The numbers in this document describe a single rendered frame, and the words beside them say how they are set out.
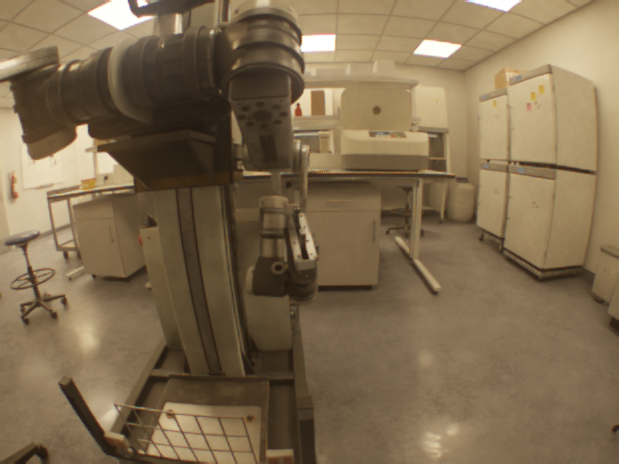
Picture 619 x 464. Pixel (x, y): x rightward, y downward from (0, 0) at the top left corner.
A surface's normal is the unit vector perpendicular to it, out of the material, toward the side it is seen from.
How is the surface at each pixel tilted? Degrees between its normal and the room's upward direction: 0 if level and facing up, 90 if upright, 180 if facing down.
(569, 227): 90
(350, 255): 90
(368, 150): 90
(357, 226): 90
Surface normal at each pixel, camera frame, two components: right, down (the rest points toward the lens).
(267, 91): 0.05, -0.15
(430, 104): -0.07, 0.11
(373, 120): -0.06, 0.50
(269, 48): 0.28, -0.16
